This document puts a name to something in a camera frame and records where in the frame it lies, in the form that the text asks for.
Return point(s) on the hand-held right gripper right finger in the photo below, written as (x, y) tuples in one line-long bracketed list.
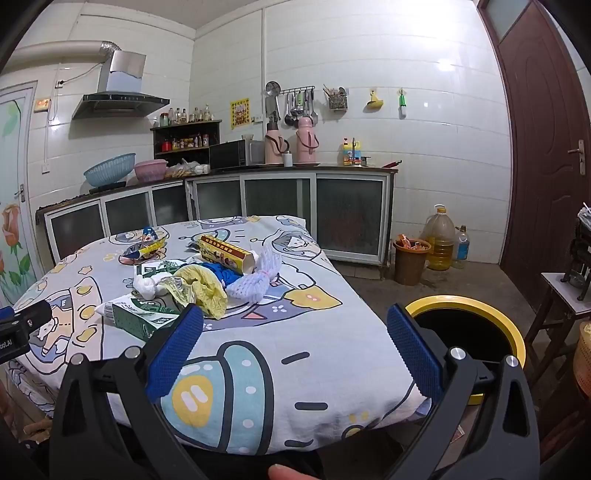
[(413, 355)]

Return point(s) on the yellow wall holder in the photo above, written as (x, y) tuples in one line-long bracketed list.
[(375, 102)]

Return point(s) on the pink plastic basin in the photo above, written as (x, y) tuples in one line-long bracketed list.
[(151, 171)]

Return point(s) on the woven basket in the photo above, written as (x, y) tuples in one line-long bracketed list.
[(584, 364)]

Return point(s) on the row of glass bottles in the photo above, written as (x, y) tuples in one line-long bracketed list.
[(184, 115)]

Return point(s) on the pink thermos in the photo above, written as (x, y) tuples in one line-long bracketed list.
[(305, 143), (273, 145)]

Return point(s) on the steel range hood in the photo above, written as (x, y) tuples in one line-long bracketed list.
[(120, 104)]

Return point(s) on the clear water bottle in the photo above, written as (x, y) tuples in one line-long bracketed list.
[(461, 249)]

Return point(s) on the white foam fruit net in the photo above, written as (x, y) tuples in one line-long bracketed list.
[(251, 286)]

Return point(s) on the white tissue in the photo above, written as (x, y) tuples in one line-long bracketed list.
[(147, 281)]

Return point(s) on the row of seasoning jars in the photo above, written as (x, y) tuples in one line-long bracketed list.
[(184, 143)]

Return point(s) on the brown wooden door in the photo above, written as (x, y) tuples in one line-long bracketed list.
[(540, 138)]

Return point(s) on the small wooden table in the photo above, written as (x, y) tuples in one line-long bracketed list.
[(563, 286)]

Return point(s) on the black microwave oven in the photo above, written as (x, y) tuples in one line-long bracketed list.
[(228, 155)]

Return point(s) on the yellow detergent bottle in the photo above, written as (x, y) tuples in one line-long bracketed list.
[(351, 154)]

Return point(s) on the white plastic bag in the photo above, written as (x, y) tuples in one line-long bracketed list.
[(184, 168)]

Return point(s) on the yellow wall poster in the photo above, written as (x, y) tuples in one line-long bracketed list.
[(240, 113)]

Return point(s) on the white cup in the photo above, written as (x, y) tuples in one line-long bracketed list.
[(288, 159)]

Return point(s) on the green printed wrapper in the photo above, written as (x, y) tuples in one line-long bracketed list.
[(180, 290)]

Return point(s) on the glass door kitchen cabinet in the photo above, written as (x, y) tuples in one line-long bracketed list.
[(351, 212)]

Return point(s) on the snack packet blue yellow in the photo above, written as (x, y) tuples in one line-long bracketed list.
[(141, 253)]

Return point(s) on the blue plastic basket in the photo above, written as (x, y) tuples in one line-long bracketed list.
[(110, 171)]

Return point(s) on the blue plastic bag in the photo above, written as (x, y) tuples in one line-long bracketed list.
[(219, 272)]

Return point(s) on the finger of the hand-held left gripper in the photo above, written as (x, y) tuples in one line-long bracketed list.
[(34, 314)]

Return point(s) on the green and white carton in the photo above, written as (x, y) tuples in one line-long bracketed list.
[(159, 266), (134, 321)]

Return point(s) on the rack of hanging utensils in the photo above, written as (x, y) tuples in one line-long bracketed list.
[(298, 106)]

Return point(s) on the long yellow cardboard box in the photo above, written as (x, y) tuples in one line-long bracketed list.
[(226, 253)]

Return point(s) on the person's right hand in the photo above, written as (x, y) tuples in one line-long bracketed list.
[(284, 473)]

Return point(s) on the black metal machine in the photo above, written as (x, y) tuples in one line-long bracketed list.
[(579, 258)]

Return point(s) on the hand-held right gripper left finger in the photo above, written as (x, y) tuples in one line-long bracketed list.
[(175, 350)]

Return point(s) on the yellow plastic bag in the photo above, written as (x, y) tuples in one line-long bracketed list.
[(207, 290)]

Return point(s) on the flower painted door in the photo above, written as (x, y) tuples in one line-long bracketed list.
[(14, 152)]

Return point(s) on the clear plastic wrapper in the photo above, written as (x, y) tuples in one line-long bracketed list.
[(195, 243)]

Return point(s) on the large oil jug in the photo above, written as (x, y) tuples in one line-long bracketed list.
[(441, 244)]

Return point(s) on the table with cartoon cloth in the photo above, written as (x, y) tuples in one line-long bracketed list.
[(277, 332)]

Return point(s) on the dark wooden shelf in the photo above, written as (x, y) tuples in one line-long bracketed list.
[(187, 129)]

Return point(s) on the blue snack wrapper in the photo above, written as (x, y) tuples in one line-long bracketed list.
[(150, 233)]

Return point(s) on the orange wall switch box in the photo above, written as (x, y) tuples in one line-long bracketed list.
[(42, 104)]

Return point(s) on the silver exhaust duct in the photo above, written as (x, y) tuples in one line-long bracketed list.
[(60, 48)]

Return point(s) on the green brush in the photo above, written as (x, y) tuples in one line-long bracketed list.
[(403, 104)]

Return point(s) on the black bin with yellow rim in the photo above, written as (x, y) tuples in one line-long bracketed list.
[(466, 332)]

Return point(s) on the metal strainer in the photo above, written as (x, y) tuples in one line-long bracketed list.
[(272, 90)]

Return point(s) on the brown waste bin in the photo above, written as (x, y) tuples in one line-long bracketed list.
[(411, 263)]

